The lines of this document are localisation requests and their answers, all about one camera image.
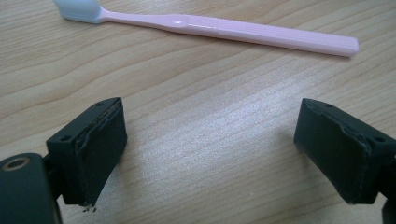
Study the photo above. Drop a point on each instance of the pink toothbrush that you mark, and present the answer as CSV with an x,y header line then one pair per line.
x,y
236,30

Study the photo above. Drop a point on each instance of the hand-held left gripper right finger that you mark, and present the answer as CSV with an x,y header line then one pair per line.
x,y
339,155

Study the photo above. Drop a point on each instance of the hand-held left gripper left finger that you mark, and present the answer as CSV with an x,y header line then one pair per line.
x,y
93,155

